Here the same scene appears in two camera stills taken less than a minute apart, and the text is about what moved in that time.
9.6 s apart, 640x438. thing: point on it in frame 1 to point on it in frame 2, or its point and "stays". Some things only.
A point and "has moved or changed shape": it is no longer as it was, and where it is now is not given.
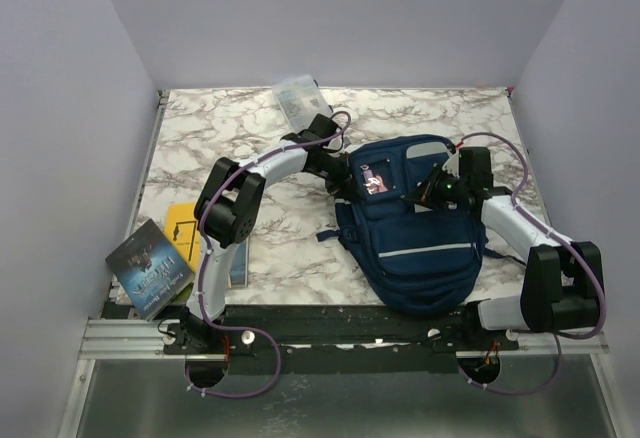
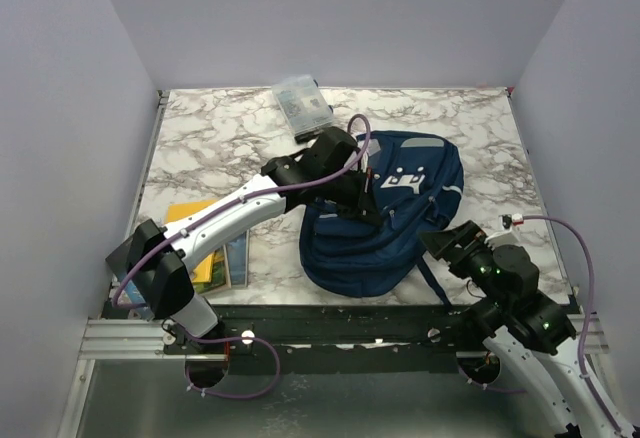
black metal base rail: [334, 340] stays
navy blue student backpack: [426, 262] has moved or changed shape
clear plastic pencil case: [299, 97] stays
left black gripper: [340, 184] to [363, 208]
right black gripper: [428, 192] to [442, 243]
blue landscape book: [239, 271] stays
